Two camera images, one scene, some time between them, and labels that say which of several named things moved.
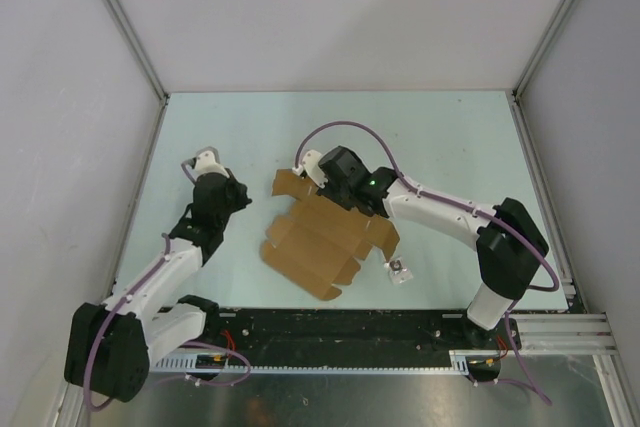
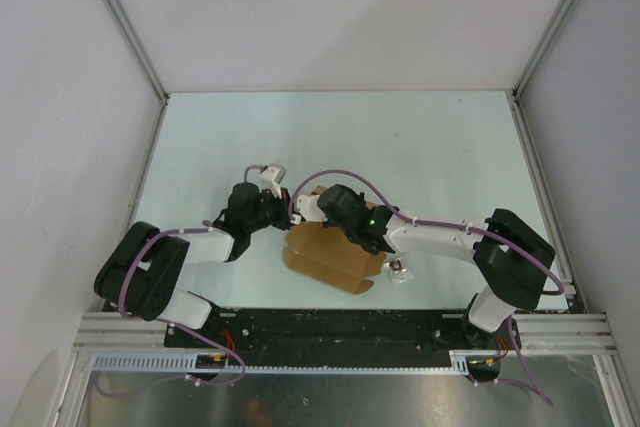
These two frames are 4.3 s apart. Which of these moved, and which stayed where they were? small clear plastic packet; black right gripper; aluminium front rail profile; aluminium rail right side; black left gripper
Moved: black left gripper; black right gripper
Stayed: small clear plastic packet; aluminium rail right side; aluminium front rail profile
